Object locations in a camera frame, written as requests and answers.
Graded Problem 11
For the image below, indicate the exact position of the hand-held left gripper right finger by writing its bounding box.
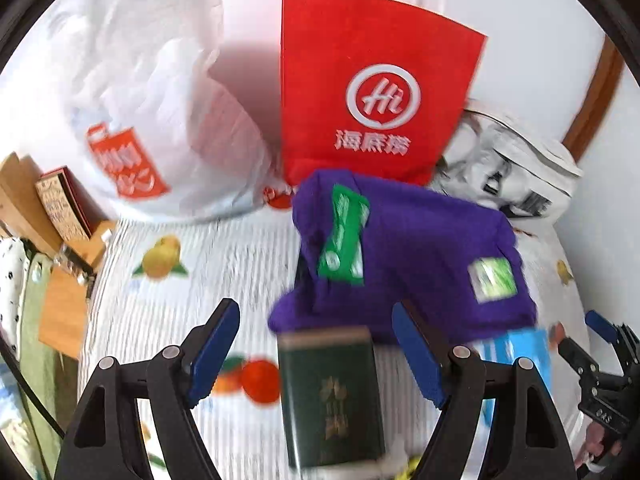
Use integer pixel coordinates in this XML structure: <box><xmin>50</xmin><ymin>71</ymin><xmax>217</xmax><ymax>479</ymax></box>
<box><xmin>391</xmin><ymin>301</ymin><xmax>578</xmax><ymax>480</ymax></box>

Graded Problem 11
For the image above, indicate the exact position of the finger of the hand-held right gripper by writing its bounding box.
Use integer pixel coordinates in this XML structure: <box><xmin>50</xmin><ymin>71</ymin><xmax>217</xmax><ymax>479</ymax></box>
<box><xmin>557</xmin><ymin>335</ymin><xmax>602</xmax><ymax>382</ymax></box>
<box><xmin>585</xmin><ymin>310</ymin><xmax>640</xmax><ymax>357</ymax></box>

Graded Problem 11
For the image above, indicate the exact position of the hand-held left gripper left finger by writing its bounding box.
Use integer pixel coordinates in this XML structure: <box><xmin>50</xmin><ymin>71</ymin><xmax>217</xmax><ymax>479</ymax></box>
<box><xmin>54</xmin><ymin>298</ymin><xmax>241</xmax><ymax>480</ymax></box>

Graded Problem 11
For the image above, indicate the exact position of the person's right hand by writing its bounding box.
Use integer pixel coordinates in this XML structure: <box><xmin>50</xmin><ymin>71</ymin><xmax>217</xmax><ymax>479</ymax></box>
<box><xmin>574</xmin><ymin>422</ymin><xmax>626</xmax><ymax>480</ymax></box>

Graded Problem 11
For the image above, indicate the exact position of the blue packet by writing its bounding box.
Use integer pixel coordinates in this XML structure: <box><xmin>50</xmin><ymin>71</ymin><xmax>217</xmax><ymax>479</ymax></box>
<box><xmin>470</xmin><ymin>329</ymin><xmax>553</xmax><ymax>426</ymax></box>

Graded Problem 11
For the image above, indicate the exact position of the fruit printed bed sheet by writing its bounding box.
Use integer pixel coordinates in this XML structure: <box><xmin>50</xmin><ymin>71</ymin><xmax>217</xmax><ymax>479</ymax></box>
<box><xmin>75</xmin><ymin>205</ymin><xmax>601</xmax><ymax>480</ymax></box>

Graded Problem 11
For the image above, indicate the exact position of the dark green box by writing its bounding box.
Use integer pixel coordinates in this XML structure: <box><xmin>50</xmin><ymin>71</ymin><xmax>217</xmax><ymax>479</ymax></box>
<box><xmin>276</xmin><ymin>327</ymin><xmax>387</xmax><ymax>471</ymax></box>

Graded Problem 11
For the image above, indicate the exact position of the green packet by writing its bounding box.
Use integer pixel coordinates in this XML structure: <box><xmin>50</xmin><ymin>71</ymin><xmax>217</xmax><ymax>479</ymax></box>
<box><xmin>317</xmin><ymin>185</ymin><xmax>371</xmax><ymax>286</ymax></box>
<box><xmin>467</xmin><ymin>257</ymin><xmax>518</xmax><ymax>303</ymax></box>

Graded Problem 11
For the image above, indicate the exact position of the purple cloth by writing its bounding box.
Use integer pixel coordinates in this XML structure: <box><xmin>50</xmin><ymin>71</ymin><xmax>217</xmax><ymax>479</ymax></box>
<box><xmin>267</xmin><ymin>170</ymin><xmax>538</xmax><ymax>346</ymax></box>

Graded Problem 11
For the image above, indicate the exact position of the light green cloth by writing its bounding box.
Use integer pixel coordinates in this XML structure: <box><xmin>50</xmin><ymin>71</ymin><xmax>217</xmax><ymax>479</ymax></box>
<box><xmin>20</xmin><ymin>255</ymin><xmax>81</xmax><ymax>480</ymax></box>

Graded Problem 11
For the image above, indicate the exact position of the beige waist bag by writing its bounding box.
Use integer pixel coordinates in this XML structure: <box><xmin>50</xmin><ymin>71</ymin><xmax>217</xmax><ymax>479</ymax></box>
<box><xmin>430</xmin><ymin>100</ymin><xmax>585</xmax><ymax>221</ymax></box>

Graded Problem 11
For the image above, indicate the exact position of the brown patterned box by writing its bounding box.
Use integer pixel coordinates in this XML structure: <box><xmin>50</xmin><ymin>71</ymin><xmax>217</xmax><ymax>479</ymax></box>
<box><xmin>35</xmin><ymin>167</ymin><xmax>93</xmax><ymax>241</ymax></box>

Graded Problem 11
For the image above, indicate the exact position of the white spotted cloth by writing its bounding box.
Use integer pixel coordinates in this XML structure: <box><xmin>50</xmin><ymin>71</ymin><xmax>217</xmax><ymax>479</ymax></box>
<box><xmin>0</xmin><ymin>237</ymin><xmax>27</xmax><ymax>356</ymax></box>

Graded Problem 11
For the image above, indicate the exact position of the white plastic bag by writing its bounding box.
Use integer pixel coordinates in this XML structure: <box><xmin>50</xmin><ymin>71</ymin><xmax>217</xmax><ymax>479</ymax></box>
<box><xmin>45</xmin><ymin>0</ymin><xmax>281</xmax><ymax>223</ymax></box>

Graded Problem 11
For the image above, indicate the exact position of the red paper bag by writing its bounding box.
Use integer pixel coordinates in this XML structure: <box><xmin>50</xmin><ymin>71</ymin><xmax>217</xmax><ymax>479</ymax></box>
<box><xmin>280</xmin><ymin>0</ymin><xmax>487</xmax><ymax>188</ymax></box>

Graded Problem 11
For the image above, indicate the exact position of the black cable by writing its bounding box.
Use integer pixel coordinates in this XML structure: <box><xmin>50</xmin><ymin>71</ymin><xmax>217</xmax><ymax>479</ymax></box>
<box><xmin>0</xmin><ymin>335</ymin><xmax>66</xmax><ymax>441</ymax></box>

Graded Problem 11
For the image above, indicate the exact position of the brown wooden door frame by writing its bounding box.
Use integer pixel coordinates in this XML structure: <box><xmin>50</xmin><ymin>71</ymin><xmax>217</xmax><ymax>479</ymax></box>
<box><xmin>562</xmin><ymin>35</ymin><xmax>623</xmax><ymax>161</ymax></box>

